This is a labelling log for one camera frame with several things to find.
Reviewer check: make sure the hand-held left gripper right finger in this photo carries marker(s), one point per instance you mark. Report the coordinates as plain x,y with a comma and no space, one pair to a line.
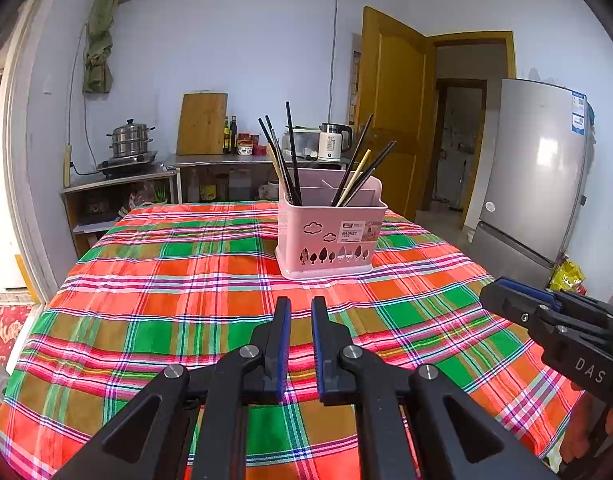
320,350

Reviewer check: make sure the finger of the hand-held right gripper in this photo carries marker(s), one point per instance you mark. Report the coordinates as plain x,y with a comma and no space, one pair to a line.
531,291
506,302

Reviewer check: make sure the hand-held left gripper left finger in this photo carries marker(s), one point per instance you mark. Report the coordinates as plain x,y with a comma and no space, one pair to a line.
284,350

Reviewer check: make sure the pink plastic utensil basket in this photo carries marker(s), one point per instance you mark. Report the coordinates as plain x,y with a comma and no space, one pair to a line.
311,250

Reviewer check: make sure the group of chopsticks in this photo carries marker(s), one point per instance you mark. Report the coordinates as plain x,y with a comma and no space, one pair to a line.
292,150

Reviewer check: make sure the person's right hand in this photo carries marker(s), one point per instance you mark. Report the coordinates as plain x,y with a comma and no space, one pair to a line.
583,430

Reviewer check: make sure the yellow snack bag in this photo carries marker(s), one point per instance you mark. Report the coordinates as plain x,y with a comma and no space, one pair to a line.
568,276

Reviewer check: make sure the silver refrigerator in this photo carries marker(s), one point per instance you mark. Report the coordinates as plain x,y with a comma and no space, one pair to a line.
531,160

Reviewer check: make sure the plaid tablecloth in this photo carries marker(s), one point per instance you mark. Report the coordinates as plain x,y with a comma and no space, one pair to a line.
161,285

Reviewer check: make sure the steel counter table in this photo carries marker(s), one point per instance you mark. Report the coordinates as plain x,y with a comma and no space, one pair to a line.
211,159

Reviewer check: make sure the white electric kettle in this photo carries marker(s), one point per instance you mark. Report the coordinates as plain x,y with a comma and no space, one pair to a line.
332,145

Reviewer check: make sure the dark oil bottle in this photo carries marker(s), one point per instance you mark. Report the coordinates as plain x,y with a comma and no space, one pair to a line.
226,137
233,137

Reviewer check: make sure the wooden door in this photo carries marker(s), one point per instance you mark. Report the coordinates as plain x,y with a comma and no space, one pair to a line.
391,110

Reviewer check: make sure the wooden shelf unit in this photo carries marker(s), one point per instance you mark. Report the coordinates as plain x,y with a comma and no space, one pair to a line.
116,182

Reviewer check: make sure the gas stove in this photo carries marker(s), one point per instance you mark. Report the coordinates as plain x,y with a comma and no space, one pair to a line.
131,166

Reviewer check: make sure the wooden cutting board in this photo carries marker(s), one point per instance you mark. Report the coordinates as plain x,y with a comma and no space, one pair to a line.
201,125

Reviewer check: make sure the steel steamer pot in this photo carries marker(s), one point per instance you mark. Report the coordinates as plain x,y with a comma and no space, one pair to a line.
130,142

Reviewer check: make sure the red patterned doormat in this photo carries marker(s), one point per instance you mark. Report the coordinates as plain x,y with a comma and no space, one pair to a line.
6,330

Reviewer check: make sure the beige power strip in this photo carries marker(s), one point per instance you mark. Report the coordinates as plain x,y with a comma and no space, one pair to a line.
67,165

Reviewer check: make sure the hanging green cloth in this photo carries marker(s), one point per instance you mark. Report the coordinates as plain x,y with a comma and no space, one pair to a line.
99,60

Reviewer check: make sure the wooden door frame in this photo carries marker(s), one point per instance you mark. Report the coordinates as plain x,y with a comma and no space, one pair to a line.
471,37

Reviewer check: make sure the wall calendar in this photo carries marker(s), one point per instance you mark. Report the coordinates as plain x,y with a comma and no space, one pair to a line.
356,80

